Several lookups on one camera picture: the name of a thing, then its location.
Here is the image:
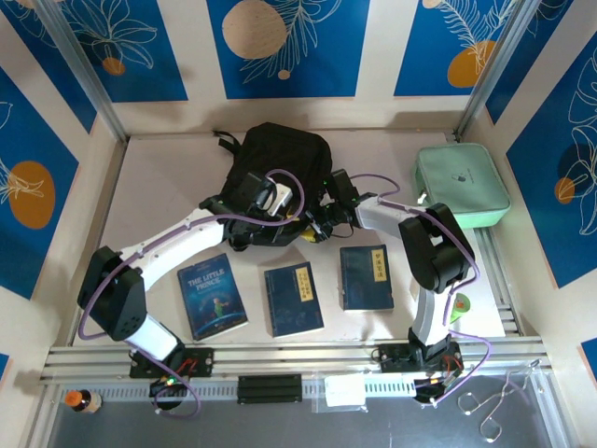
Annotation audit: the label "brown bottle with orange cap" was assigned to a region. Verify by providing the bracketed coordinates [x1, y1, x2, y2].
[63, 388, 104, 415]

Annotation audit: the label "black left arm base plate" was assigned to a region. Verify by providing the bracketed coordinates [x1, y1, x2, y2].
[129, 347, 215, 379]

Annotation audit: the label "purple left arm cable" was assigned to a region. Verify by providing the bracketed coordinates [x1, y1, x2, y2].
[76, 168, 309, 421]

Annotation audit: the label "perforated grey cable tray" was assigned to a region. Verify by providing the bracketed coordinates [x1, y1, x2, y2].
[60, 376, 416, 402]

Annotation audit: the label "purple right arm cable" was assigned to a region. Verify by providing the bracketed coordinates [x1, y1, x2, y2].
[352, 173, 495, 407]

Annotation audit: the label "clear bag with white card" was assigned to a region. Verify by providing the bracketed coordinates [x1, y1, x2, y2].
[311, 371, 369, 414]

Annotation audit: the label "black backpack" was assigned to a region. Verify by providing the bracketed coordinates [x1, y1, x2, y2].
[200, 121, 337, 253]

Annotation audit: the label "aluminium rail frame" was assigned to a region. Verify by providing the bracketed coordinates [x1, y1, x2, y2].
[39, 338, 551, 382]

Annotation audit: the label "dark blue book yellow label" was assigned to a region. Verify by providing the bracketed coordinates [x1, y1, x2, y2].
[263, 261, 326, 339]

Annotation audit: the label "green roll with orange mark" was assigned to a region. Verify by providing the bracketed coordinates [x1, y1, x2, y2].
[450, 291, 472, 328]

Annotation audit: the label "mint green zip pouch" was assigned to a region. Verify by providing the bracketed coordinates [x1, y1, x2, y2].
[413, 142, 513, 230]

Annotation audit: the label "blue Little Prince book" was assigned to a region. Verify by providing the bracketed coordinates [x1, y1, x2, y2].
[176, 254, 249, 342]

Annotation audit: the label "aluminium corner post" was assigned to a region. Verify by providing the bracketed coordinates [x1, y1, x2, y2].
[454, 0, 545, 141]
[35, 0, 130, 144]

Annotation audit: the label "blue poster white feather print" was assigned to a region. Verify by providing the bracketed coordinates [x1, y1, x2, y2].
[394, 0, 537, 98]

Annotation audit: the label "bent metal wire hooks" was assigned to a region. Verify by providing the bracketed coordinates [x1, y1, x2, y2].
[456, 358, 542, 444]

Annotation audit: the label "dark blue book pale label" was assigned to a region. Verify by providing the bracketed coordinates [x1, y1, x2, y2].
[339, 244, 396, 313]

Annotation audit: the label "blue poster white flower print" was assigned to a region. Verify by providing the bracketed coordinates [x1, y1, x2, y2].
[60, 0, 189, 104]

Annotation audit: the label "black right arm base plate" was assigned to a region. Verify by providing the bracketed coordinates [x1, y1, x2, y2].
[380, 343, 465, 374]

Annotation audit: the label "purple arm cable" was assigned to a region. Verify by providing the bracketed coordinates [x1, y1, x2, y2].
[76, 168, 309, 421]
[352, 173, 495, 407]

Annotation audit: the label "blue poster with beige circle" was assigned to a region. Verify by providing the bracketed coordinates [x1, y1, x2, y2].
[206, 0, 372, 100]

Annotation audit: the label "black block on rail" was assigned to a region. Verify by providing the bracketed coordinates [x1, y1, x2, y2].
[237, 374, 304, 405]

